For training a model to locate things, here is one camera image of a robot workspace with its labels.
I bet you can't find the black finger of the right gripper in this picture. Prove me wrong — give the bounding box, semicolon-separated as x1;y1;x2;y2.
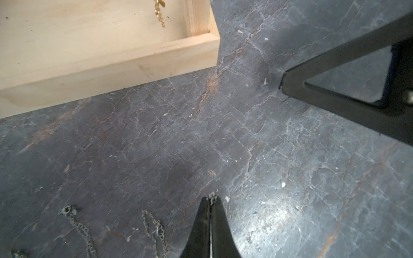
280;14;413;145

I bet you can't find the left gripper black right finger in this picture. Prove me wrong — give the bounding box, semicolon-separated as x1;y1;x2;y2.
211;195;241;258

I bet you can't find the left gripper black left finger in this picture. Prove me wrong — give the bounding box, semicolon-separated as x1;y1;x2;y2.
180;197;210;258

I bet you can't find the gold chain necklace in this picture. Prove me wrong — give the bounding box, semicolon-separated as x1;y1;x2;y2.
153;0;167;29

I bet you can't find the wooden jewelry display stand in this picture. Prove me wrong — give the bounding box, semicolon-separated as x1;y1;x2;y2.
1;0;220;118

